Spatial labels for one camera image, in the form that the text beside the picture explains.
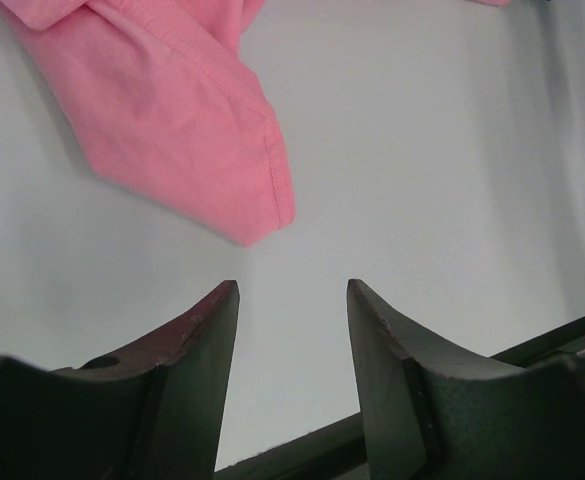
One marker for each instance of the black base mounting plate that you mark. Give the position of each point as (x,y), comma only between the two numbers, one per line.
(337,451)

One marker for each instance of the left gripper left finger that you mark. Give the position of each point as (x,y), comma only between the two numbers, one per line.
(151,409)

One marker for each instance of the pink t shirt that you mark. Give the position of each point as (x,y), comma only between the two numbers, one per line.
(161,104)

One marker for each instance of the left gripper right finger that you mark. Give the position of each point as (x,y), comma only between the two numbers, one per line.
(432,409)

